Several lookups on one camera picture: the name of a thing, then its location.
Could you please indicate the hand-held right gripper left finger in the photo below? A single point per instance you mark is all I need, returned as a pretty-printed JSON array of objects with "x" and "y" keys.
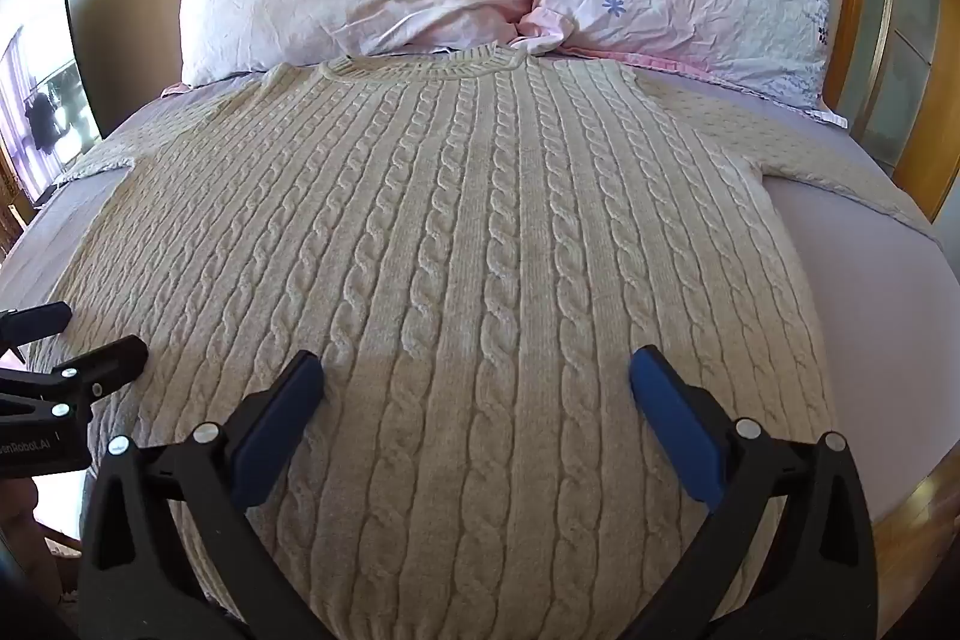
[{"x": 274, "y": 419}]

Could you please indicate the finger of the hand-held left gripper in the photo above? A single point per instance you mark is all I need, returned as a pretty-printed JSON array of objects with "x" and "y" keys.
[
  {"x": 37, "y": 317},
  {"x": 112, "y": 359}
]

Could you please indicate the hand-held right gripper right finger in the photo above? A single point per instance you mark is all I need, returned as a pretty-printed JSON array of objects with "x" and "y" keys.
[{"x": 675, "y": 419}]

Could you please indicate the flat screen television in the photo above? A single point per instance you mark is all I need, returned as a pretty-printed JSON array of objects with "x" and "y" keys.
[{"x": 45, "y": 93}]

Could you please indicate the wooden bed frame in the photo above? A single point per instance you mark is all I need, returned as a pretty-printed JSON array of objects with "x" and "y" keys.
[{"x": 892, "y": 85}]

